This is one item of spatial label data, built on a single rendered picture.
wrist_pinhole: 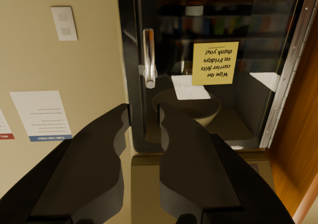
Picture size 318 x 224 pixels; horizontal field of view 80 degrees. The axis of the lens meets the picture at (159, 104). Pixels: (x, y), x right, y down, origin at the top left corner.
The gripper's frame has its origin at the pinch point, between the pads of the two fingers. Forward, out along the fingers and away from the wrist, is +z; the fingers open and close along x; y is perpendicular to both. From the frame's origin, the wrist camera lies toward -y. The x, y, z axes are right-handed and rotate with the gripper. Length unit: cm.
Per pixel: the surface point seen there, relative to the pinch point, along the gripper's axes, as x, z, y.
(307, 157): 32.1, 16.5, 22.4
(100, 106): -24, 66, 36
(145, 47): -0.1, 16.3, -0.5
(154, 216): 0.2, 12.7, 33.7
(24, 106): -57, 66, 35
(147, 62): 0.0, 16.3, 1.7
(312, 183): 32.2, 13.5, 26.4
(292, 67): 26.1, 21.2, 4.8
